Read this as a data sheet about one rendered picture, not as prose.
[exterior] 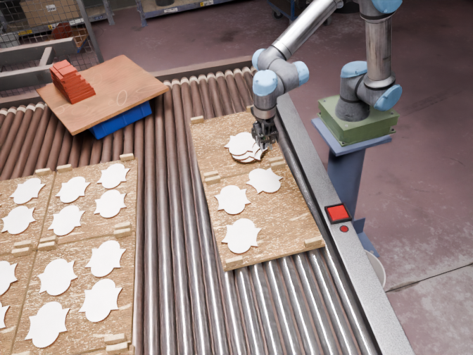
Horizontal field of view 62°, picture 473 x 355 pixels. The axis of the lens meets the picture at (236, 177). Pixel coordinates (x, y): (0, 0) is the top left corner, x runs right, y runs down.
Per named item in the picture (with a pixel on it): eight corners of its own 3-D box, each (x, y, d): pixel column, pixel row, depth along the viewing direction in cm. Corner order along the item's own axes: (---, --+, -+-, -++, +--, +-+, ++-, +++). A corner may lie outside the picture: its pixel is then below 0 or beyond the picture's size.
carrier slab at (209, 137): (260, 110, 192) (260, 108, 191) (286, 165, 163) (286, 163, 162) (189, 125, 189) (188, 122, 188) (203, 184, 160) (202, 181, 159)
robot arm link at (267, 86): (284, 77, 121) (261, 89, 118) (283, 103, 130) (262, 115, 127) (269, 63, 125) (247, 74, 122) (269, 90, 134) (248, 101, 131)
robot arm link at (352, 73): (354, 82, 177) (357, 53, 167) (376, 94, 168) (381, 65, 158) (333, 92, 173) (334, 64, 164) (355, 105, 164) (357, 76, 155)
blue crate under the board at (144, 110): (126, 90, 218) (121, 74, 211) (154, 113, 199) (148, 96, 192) (72, 114, 206) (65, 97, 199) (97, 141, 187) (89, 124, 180)
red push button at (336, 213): (342, 207, 145) (343, 204, 144) (348, 219, 141) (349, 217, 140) (326, 210, 145) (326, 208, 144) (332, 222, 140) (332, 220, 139)
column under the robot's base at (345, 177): (349, 210, 260) (367, 97, 200) (379, 256, 234) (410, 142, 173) (294, 226, 255) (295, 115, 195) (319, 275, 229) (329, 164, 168)
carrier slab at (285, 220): (287, 167, 162) (287, 164, 161) (325, 246, 133) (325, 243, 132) (203, 186, 159) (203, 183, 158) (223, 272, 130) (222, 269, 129)
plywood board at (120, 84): (124, 57, 224) (122, 54, 223) (169, 90, 194) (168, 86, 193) (37, 92, 205) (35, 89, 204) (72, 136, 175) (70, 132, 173)
